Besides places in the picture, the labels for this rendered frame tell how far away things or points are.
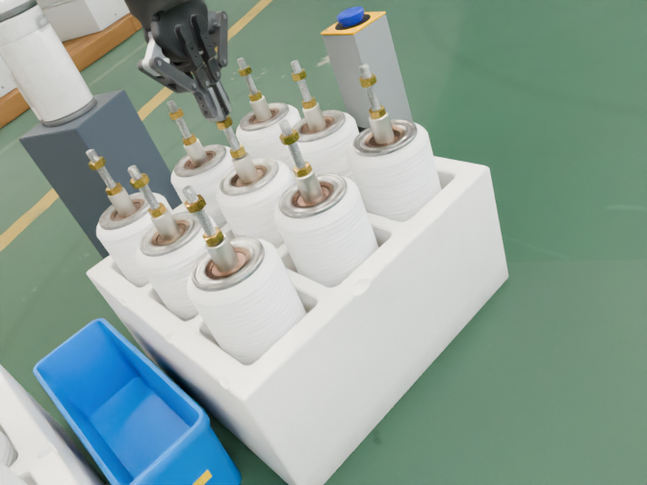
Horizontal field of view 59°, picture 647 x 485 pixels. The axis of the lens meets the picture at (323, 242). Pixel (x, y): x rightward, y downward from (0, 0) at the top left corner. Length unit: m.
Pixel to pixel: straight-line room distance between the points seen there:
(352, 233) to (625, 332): 0.34
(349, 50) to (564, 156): 0.41
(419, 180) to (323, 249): 0.14
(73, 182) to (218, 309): 0.60
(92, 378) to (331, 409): 0.40
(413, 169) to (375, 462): 0.32
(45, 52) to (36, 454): 0.63
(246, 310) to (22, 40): 0.64
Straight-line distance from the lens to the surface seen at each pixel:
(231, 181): 0.70
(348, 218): 0.58
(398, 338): 0.65
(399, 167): 0.63
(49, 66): 1.04
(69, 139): 1.03
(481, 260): 0.74
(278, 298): 0.55
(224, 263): 0.55
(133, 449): 0.83
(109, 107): 1.06
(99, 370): 0.89
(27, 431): 0.67
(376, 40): 0.87
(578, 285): 0.79
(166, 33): 0.61
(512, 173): 1.01
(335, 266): 0.60
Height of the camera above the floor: 0.55
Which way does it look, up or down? 34 degrees down
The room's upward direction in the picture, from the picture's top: 22 degrees counter-clockwise
